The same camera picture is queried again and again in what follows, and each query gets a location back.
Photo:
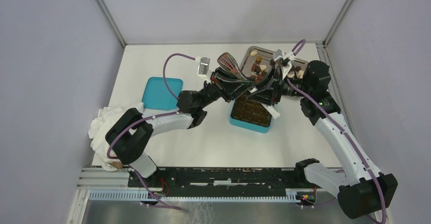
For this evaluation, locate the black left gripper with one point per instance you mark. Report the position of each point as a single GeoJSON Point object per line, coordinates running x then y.
{"type": "Point", "coordinates": [229, 90]}

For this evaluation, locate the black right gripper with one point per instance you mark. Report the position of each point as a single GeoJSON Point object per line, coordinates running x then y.
{"type": "Point", "coordinates": [267, 96]}

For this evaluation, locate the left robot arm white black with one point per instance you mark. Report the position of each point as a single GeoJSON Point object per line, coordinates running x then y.
{"type": "Point", "coordinates": [129, 136]}

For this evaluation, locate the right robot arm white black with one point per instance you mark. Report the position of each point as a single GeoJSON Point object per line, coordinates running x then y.
{"type": "Point", "coordinates": [361, 188]}

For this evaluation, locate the teal chocolate box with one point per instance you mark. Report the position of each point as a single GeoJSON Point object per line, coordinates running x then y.
{"type": "Point", "coordinates": [250, 115]}

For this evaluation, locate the steel tray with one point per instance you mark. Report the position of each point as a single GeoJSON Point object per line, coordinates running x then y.
{"type": "Point", "coordinates": [256, 67]}

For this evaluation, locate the teal box lid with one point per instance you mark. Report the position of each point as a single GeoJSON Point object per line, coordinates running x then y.
{"type": "Point", "coordinates": [156, 95]}

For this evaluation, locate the white cloth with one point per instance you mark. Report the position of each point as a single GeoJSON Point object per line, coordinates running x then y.
{"type": "Point", "coordinates": [107, 117]}

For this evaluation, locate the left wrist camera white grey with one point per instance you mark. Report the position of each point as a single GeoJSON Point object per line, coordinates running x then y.
{"type": "Point", "coordinates": [204, 71]}

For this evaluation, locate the wrist camera white grey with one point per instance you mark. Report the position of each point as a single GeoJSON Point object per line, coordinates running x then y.
{"type": "Point", "coordinates": [204, 71]}
{"type": "Point", "coordinates": [284, 60]}

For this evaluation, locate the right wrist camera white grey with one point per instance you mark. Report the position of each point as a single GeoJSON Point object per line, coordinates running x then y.
{"type": "Point", "coordinates": [284, 60]}

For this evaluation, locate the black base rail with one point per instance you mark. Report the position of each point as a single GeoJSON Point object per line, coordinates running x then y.
{"type": "Point", "coordinates": [226, 182]}

